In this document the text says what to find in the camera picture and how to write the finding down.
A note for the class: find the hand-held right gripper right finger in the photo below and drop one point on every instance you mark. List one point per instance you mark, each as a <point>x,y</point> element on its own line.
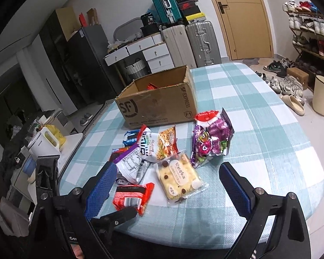
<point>236,191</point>

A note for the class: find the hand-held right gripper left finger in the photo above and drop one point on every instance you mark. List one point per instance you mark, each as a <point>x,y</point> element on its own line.
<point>101,191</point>

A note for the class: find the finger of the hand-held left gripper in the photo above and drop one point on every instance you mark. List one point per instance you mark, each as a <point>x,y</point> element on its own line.
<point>118,215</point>
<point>55,175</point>

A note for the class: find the red white snack packet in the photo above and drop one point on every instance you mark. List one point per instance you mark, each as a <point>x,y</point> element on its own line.
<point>132,197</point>

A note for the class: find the white barcode packet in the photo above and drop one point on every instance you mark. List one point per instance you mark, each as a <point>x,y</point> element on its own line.
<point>132,167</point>

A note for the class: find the red purple snack packet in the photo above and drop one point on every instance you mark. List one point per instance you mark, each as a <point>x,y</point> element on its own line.
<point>121,153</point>

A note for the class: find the large purple snack bag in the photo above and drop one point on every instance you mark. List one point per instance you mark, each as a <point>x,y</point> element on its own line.
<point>212,137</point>

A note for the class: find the clear yellow cake packet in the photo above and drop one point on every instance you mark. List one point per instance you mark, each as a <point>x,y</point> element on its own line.
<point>178,178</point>

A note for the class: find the blue cookie packet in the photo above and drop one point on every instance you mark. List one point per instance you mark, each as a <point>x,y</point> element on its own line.
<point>131,139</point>

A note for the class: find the white and orange noodle packet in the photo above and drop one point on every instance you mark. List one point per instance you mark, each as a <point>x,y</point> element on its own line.
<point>149,143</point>

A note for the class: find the red cookie packet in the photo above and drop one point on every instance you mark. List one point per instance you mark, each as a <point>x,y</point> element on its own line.
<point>152,87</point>

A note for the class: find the white jug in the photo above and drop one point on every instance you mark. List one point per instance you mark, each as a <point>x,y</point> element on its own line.
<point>40,143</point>

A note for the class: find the yellow plastic bag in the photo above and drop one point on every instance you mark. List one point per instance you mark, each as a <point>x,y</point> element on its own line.
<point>58,137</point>

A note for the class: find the white side table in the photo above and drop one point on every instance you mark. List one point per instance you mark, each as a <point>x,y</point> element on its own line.
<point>73,140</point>

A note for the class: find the checked tablecloth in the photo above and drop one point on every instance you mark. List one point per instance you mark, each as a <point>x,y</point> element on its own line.
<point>259,140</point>

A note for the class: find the pair of grey slippers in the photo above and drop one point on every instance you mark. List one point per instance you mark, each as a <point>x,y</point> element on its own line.
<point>85,119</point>

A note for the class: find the tan slipper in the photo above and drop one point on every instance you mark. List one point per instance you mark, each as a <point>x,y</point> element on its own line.
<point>297,109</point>
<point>290,99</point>

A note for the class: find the pile of floor sneakers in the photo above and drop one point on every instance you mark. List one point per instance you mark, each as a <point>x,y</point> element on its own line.
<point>286,85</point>

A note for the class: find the dark grey refrigerator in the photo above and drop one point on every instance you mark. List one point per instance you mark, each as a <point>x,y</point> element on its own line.
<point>91,59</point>

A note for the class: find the woven laundry basket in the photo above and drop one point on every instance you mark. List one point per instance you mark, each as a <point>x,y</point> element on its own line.
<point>135,70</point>

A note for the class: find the cream waste bin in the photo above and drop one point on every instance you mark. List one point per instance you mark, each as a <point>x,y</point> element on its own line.
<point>322,97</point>

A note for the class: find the black glass cabinet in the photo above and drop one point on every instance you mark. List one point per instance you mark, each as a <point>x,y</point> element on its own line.
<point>54,45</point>

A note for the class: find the small brown cardboard box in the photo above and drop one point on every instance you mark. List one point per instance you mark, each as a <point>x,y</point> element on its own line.
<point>297,77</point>

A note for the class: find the irregular grey doormat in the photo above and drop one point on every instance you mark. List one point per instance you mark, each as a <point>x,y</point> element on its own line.
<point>252,61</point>

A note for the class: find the white drawer chest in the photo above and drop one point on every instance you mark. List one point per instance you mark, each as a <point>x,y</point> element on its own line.
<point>156,52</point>

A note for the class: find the silver suitcase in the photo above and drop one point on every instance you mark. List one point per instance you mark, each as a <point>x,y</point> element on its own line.
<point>202,41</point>

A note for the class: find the beige suitcase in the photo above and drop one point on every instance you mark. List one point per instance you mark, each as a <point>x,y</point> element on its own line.
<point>178,45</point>

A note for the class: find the wooden shoe rack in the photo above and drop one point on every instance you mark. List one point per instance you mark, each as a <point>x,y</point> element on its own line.
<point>321,55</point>

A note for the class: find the grey oval mirror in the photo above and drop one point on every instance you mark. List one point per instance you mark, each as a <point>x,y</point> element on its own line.
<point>124,28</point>

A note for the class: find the wooden door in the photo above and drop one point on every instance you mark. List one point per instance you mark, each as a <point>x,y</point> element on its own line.
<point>245,19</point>

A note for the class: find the black bag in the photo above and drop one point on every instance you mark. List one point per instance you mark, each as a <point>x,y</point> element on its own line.
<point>148,21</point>

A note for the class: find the yellow black shoe box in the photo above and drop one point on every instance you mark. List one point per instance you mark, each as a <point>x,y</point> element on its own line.
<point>195,18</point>

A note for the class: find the black red shoe box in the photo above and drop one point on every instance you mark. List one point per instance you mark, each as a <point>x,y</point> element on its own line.
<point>187,5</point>

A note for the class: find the teal suitcase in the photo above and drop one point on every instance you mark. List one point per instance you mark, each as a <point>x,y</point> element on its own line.
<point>163,4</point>

